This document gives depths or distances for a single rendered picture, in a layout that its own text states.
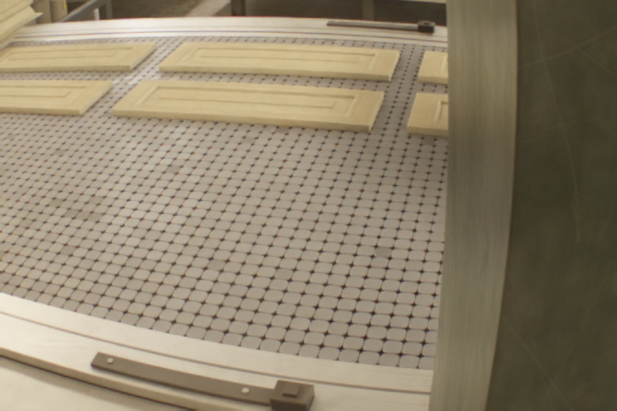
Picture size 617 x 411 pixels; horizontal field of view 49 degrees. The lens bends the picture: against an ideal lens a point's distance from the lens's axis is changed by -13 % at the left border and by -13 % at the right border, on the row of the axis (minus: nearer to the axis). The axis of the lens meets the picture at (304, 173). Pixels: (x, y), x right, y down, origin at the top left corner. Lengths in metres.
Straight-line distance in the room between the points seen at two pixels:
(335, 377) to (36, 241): 0.68
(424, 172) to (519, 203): 1.36
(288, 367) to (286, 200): 0.47
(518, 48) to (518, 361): 0.08
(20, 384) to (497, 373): 1.03
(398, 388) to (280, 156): 0.72
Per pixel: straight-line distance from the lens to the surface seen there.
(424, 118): 1.71
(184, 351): 1.13
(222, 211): 1.44
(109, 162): 1.68
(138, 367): 1.10
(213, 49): 2.23
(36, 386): 1.17
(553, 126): 0.17
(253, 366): 1.09
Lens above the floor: 1.63
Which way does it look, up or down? 30 degrees down
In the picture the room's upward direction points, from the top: 3 degrees counter-clockwise
